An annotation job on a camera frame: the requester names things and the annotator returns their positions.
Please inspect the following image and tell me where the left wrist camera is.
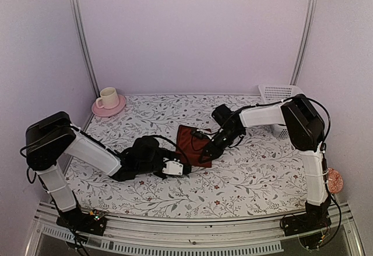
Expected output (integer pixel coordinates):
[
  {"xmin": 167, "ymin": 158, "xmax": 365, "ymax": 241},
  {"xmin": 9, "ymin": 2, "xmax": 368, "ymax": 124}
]
[{"xmin": 162, "ymin": 159, "xmax": 192, "ymax": 176}]

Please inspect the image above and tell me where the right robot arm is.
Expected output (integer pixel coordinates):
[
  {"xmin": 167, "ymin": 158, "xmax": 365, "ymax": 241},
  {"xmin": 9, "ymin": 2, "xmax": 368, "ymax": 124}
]
[{"xmin": 199, "ymin": 93, "xmax": 331, "ymax": 230}]

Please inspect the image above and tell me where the pink object at right edge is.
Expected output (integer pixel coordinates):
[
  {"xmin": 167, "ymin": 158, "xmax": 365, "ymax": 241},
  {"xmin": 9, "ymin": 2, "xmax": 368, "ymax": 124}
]
[{"xmin": 328, "ymin": 168, "xmax": 344, "ymax": 194}]

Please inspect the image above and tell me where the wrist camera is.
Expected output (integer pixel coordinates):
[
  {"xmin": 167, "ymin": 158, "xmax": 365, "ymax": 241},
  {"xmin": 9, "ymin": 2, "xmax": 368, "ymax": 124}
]
[
  {"xmin": 191, "ymin": 128, "xmax": 215, "ymax": 139},
  {"xmin": 162, "ymin": 159, "xmax": 192, "ymax": 176}
]

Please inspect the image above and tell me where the pink saucer plate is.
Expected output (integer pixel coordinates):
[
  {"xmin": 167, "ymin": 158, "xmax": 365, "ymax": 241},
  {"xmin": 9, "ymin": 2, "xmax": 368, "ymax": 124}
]
[{"xmin": 91, "ymin": 94, "xmax": 126, "ymax": 118}]

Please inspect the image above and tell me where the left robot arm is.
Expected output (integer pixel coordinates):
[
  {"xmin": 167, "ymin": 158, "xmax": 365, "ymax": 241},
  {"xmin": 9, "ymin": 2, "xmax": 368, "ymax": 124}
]
[{"xmin": 20, "ymin": 111, "xmax": 171, "ymax": 229}]

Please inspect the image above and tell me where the left aluminium frame post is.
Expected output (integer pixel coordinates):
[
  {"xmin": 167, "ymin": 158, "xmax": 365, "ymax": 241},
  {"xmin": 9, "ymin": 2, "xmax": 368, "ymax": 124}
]
[{"xmin": 69, "ymin": 0, "xmax": 100, "ymax": 97}]

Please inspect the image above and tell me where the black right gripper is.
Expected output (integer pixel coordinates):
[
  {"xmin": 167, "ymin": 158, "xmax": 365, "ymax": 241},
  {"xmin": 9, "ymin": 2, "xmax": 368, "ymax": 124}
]
[{"xmin": 200, "ymin": 127, "xmax": 244, "ymax": 163}]

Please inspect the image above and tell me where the white plastic basket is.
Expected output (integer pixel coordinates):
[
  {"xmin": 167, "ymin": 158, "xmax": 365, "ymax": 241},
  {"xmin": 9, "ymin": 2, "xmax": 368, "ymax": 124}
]
[{"xmin": 258, "ymin": 85, "xmax": 303, "ymax": 138}]

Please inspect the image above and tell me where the aluminium frame post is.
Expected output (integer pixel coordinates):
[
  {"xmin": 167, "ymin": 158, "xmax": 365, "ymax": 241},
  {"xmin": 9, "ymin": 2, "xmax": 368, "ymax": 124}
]
[
  {"xmin": 290, "ymin": 0, "xmax": 318, "ymax": 86},
  {"xmin": 69, "ymin": 0, "xmax": 100, "ymax": 97}
]

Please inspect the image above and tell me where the dark red towel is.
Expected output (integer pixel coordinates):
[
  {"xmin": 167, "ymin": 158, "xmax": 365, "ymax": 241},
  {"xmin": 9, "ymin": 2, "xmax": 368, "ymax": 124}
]
[{"xmin": 177, "ymin": 125, "xmax": 212, "ymax": 168}]

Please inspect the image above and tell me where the front aluminium rail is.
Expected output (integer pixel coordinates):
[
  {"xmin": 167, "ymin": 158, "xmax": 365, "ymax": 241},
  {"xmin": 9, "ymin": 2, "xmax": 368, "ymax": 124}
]
[{"xmin": 25, "ymin": 202, "xmax": 367, "ymax": 255}]

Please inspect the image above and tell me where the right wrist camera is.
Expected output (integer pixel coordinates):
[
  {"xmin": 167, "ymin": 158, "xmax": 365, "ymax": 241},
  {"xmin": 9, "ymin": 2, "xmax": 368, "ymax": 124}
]
[{"xmin": 191, "ymin": 128, "xmax": 215, "ymax": 139}]

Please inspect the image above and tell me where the right aluminium frame post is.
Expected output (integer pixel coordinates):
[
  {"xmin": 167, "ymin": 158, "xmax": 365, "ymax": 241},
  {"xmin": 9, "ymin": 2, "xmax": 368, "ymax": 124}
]
[{"xmin": 290, "ymin": 0, "xmax": 318, "ymax": 86}]

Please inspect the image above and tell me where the cream ribbed mug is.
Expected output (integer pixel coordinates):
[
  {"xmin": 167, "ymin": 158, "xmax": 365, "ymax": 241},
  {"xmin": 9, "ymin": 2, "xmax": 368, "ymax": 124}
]
[{"xmin": 95, "ymin": 87, "xmax": 119, "ymax": 109}]

